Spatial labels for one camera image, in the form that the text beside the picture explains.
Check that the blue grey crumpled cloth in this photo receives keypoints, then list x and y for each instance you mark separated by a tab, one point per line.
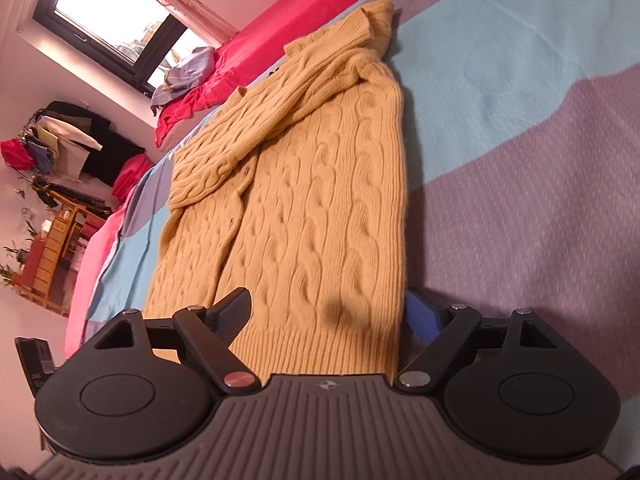
182	77

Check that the dark framed window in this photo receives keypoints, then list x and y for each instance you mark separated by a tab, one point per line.
107	15

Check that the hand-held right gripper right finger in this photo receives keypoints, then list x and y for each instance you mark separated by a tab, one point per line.
421	319

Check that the lace curtain valance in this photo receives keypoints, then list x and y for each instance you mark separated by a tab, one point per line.
185	0

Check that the hanging clothes rack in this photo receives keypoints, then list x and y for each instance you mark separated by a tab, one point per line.
75	140

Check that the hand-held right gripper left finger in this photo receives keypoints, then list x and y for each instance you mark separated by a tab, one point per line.
232	311

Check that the green plant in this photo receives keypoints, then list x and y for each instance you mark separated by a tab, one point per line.
14	260

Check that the red crumpled cloth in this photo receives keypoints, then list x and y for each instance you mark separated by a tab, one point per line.
195	100

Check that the red folded cloth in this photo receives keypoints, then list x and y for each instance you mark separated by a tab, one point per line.
131	176

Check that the wooden shelf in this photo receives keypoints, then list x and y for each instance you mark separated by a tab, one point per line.
52	255

